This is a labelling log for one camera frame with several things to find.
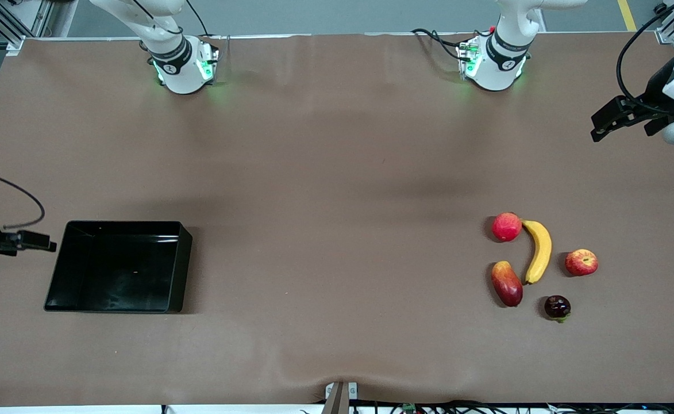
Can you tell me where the black rectangular plastic box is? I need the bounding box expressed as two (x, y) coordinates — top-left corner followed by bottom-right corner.
(44, 220), (194, 314)

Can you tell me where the red apple with sticker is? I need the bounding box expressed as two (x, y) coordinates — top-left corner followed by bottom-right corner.
(564, 248), (599, 277)

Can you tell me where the round red peach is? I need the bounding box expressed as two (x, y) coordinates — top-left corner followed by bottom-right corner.
(491, 212), (523, 243)

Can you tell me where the red yellow mango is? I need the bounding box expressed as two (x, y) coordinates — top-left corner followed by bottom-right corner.
(491, 260), (524, 308)

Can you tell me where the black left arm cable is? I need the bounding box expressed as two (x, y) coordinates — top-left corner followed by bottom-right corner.
(617, 0), (674, 109)

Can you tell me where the black base cable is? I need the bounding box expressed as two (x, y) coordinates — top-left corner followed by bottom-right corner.
(410, 28), (465, 63)
(184, 0), (210, 36)

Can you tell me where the brown table cover mat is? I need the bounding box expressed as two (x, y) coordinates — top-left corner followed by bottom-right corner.
(0, 32), (674, 407)

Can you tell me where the black left base cable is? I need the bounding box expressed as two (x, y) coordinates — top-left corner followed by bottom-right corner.
(410, 28), (465, 63)

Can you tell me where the grey bracket with post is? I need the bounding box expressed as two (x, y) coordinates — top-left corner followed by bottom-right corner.
(322, 381), (359, 414)

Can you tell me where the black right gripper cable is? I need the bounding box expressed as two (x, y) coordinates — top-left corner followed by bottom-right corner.
(0, 176), (46, 230)

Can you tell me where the dark purple mangosteen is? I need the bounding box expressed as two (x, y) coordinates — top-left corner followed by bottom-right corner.
(544, 294), (572, 323)

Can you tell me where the black right base cable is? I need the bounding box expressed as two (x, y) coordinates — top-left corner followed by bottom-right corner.
(184, 0), (210, 36)

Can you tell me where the yellow banana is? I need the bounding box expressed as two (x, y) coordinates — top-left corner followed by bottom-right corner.
(522, 219), (553, 285)

